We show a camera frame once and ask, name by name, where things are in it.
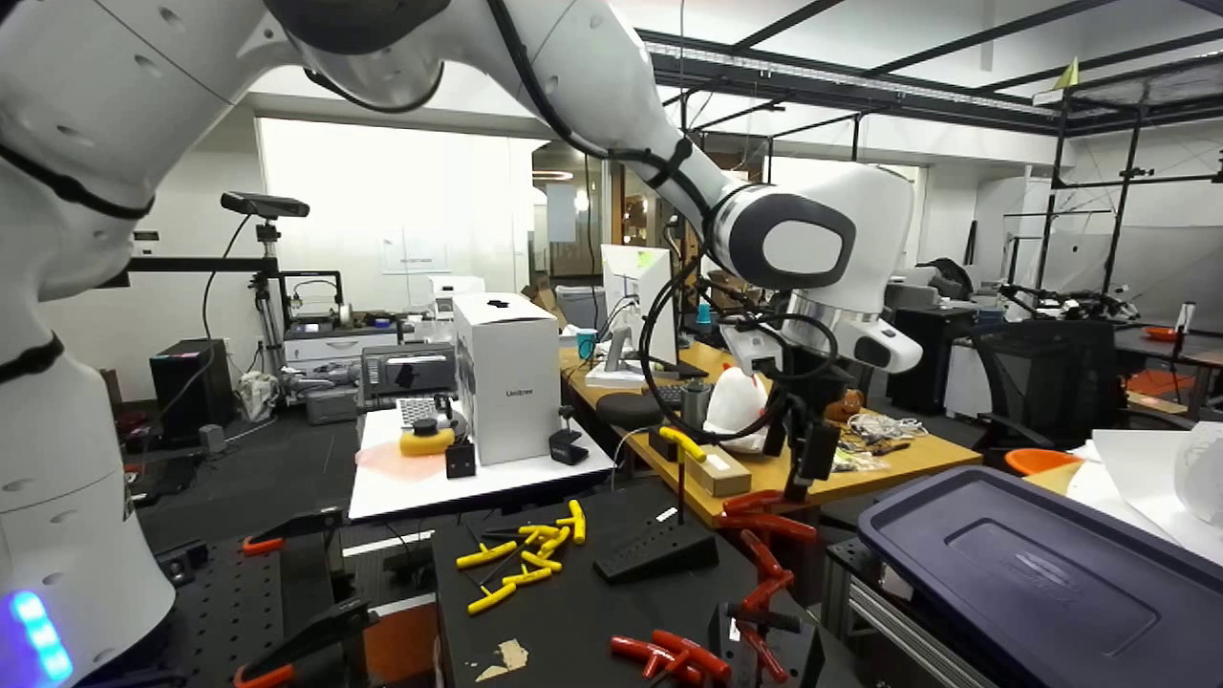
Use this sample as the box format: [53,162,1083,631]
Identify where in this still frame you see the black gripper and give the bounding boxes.
[762,362,843,506]

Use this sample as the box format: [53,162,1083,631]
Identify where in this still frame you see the brown round object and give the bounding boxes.
[816,388,867,429]

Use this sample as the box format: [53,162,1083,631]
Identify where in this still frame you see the white cone-shaped object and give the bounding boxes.
[700,367,777,460]

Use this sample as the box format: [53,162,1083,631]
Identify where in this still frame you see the yellow round object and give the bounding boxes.
[396,417,460,464]

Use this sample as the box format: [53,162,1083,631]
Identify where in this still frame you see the wooden block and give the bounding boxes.
[693,448,755,501]

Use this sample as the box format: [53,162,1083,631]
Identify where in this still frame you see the clear plastic bag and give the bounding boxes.
[825,408,917,477]

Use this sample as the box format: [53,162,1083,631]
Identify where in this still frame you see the grey metal cup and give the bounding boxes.
[681,378,717,443]

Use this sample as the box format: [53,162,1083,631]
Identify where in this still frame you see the black round pouch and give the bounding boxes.
[591,392,685,434]

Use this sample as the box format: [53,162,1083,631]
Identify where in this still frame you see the black cabinet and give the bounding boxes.
[892,304,986,417]

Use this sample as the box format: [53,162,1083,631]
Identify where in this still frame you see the computer monitor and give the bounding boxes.
[585,240,681,394]

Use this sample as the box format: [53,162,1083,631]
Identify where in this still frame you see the orange bowl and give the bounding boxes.
[1000,448,1086,483]

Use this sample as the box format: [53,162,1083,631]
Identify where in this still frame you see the small orange hex key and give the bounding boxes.
[652,655,708,688]

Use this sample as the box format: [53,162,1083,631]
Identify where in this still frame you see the white foam board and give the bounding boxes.
[345,407,618,524]

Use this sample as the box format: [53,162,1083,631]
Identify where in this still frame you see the black mesh chair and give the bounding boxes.
[971,315,1130,453]

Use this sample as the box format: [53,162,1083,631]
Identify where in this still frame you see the purple plastic bin lid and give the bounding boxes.
[857,464,1223,688]

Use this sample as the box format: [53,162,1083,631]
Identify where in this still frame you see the white rectangular box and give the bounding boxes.
[449,291,567,469]

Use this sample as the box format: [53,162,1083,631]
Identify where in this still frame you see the small black block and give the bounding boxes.
[444,434,481,483]

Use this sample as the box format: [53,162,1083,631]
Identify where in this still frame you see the white plastic sheet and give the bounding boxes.
[1066,420,1223,571]

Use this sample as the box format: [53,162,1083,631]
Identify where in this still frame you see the pale tape scrap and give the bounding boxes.
[472,638,532,688]

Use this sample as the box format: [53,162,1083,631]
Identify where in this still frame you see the orange tray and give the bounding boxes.
[1118,367,1200,407]

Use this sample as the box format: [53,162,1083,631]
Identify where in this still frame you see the small white box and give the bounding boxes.
[424,273,490,323]

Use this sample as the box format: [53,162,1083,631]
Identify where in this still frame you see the silver metal bar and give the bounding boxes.
[339,527,441,568]

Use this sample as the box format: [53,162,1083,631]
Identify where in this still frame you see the orange box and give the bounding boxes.
[359,603,444,683]

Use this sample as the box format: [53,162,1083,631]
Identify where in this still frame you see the small grey box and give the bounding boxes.
[302,384,363,429]

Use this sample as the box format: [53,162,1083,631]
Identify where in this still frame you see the small black framed screen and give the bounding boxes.
[280,267,348,336]

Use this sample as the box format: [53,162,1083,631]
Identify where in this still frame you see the black orange bar clamp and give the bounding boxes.
[229,597,374,688]
[235,506,350,562]

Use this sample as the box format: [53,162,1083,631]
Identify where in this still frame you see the black tripod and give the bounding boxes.
[244,218,299,394]

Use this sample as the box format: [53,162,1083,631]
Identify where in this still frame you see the black speaker box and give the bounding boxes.
[149,336,235,448]

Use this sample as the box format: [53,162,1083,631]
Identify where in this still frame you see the yellow T-handle hex key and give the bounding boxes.
[651,426,712,527]

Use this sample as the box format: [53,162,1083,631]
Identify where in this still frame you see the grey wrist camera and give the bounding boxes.
[717,318,796,374]

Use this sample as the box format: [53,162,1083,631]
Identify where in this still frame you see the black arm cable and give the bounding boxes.
[481,0,848,453]

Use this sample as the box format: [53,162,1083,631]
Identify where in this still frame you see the aluminium frame rail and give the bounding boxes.
[816,533,986,688]

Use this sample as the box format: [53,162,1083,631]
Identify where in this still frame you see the black metal cage frame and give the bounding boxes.
[610,90,872,299]

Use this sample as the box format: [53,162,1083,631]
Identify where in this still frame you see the black metal rack frame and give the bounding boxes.
[1028,53,1223,309]

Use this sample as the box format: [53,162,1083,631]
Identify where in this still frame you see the grey camera box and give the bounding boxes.
[359,339,460,408]

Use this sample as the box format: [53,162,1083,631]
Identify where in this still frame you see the black stereo camera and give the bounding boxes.
[218,188,313,221]

